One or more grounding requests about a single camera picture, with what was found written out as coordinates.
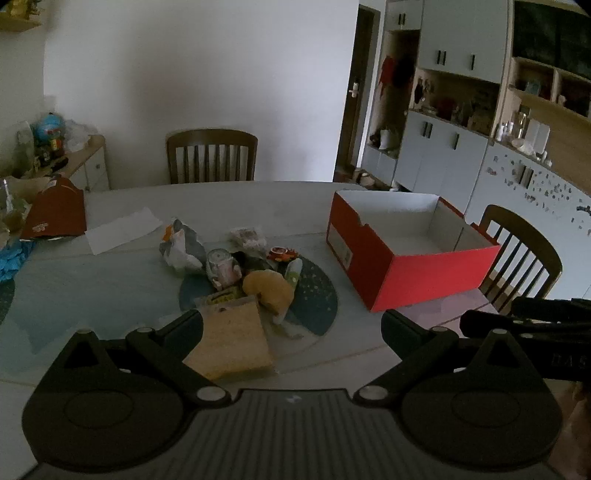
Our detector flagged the yellow black small packet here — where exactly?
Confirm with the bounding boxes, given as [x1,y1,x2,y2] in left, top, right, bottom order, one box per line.
[203,287,243,309]

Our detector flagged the yellow plush toy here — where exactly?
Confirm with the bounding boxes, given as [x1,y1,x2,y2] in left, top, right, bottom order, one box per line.
[242,270,297,320]

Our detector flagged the dark round placemat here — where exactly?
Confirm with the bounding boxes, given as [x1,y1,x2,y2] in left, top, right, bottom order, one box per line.
[178,255,339,337]

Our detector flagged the dark wooden slatted chair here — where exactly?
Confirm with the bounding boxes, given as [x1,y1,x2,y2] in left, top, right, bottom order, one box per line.
[477,204,563,315]
[165,128,259,186]

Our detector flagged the pale blue two-door cabinet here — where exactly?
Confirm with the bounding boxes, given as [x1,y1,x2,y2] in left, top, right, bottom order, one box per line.
[396,110,491,214]

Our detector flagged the red hanging clothes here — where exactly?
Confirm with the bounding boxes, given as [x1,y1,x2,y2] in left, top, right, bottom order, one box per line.
[379,55,414,100]

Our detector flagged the green white small bottle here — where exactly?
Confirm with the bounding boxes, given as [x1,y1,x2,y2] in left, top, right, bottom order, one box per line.
[284,257,304,296]

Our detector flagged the red cardboard shoe box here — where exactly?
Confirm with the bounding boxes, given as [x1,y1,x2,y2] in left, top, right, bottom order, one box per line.
[326,189,502,313]

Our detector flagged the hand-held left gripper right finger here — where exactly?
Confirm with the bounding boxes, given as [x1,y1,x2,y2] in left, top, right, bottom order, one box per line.
[352,309,533,410]

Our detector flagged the pale blue upper cabinet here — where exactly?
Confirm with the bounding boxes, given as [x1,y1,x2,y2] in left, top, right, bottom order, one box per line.
[417,0,509,85]

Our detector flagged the clear plastic bag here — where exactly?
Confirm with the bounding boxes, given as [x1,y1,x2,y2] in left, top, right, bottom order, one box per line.
[64,119,92,151]

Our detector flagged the white wooden sideboard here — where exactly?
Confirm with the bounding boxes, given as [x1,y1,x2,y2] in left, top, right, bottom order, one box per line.
[54,134,112,193]

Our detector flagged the blue globe toy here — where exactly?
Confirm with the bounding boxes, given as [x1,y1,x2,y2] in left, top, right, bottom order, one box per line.
[33,113,66,163]

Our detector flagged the white paper sheet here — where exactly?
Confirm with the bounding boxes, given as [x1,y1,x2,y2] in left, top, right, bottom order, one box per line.
[85,207,158,256]

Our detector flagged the clear plastic packet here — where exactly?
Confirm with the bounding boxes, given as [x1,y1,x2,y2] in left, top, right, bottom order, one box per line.
[228,224,267,250]

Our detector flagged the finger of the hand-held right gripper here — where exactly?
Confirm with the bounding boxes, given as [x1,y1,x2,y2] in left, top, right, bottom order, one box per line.
[461,310,591,346]
[512,298,591,320]

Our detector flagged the dark brown door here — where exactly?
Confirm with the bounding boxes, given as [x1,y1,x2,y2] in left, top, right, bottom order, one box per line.
[333,6,376,184]

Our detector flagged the stickered pale blue cabinet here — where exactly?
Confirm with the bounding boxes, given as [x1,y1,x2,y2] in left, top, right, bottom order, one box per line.
[463,142,591,298]

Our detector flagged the wooden wall shelf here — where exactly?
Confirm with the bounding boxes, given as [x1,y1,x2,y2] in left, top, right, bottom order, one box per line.
[0,0,42,32]

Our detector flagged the cotton swab packet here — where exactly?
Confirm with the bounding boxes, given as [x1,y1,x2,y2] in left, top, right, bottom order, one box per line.
[184,295,276,381]

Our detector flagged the blue cloth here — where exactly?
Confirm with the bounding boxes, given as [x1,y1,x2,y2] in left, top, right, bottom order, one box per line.
[0,240,36,283]

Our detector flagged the grey white orange plush toy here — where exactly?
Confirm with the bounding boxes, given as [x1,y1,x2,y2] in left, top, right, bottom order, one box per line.
[159,217,207,276]

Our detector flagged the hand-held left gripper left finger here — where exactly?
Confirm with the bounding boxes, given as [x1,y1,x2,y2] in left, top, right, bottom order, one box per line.
[62,309,232,409]

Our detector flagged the white big-eyed plush doll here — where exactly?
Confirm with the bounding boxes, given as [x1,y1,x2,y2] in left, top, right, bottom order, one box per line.
[206,248,244,291]

